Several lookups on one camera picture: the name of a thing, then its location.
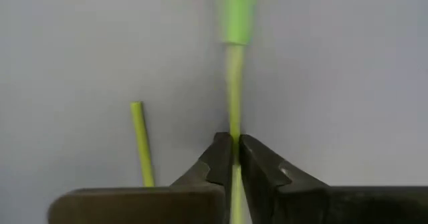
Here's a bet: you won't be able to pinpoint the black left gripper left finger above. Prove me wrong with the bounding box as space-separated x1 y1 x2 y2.
47 132 234 224

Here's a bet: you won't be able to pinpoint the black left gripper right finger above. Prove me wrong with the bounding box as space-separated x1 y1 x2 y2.
238 133 428 224

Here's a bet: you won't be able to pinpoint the red tulip green stem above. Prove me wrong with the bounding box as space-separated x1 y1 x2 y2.
129 100 156 188

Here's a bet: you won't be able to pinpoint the white flower spray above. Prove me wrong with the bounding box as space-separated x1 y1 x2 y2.
217 0 258 224

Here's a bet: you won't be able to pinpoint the blue-grey table mat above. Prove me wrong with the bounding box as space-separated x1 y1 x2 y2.
0 0 428 224

